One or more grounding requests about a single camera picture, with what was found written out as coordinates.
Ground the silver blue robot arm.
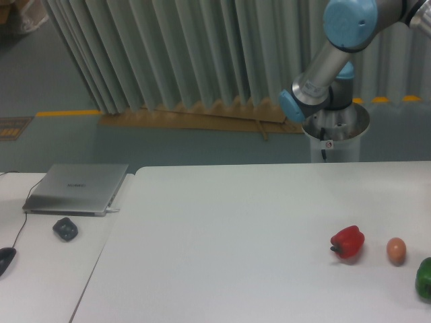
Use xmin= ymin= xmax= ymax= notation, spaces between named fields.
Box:
xmin=279 ymin=1 xmax=430 ymax=122

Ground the brown egg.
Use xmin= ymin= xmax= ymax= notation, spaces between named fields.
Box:
xmin=387 ymin=238 xmax=407 ymax=265

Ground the red bell pepper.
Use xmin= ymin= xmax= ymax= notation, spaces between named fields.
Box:
xmin=330 ymin=225 xmax=365 ymax=259

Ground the green bell pepper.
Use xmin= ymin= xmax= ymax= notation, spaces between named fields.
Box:
xmin=415 ymin=257 xmax=431 ymax=300

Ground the silver closed laptop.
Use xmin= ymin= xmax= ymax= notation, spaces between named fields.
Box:
xmin=22 ymin=164 xmax=128 ymax=216

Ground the black mouse cable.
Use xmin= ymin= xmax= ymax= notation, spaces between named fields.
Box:
xmin=0 ymin=171 xmax=51 ymax=249

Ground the black small controller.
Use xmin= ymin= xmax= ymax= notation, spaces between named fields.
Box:
xmin=53 ymin=217 xmax=79 ymax=242

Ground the black computer mouse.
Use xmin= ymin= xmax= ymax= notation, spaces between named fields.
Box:
xmin=0 ymin=247 xmax=17 ymax=276

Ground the brown cardboard sheet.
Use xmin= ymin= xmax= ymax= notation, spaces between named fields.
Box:
xmin=98 ymin=97 xmax=303 ymax=140

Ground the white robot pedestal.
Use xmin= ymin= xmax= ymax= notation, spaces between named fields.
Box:
xmin=302 ymin=103 xmax=370 ymax=163

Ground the pale green folding curtain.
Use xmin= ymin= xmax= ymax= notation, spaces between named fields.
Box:
xmin=42 ymin=0 xmax=431 ymax=112

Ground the white usb plug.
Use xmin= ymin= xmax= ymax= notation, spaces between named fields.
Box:
xmin=106 ymin=207 xmax=120 ymax=213

